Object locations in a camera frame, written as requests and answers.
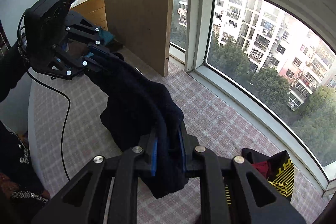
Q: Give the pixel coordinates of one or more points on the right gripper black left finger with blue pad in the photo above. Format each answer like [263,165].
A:
[104,190]

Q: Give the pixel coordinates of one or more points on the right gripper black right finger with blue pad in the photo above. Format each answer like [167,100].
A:
[232,190]

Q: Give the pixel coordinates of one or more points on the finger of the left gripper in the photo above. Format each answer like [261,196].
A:
[81,29]
[73,61]

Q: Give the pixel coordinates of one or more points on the navy blue sweatshirt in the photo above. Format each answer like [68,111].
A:
[137,107]

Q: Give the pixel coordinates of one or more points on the person's dark sleeve forearm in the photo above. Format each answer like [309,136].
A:
[14,64]

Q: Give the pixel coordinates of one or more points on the pine plank panel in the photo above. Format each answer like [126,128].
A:
[93,10]

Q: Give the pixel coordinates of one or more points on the teal folded garment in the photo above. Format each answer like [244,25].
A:
[105,37]

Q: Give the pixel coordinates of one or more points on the light wooden board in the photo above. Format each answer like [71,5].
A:
[143,26]

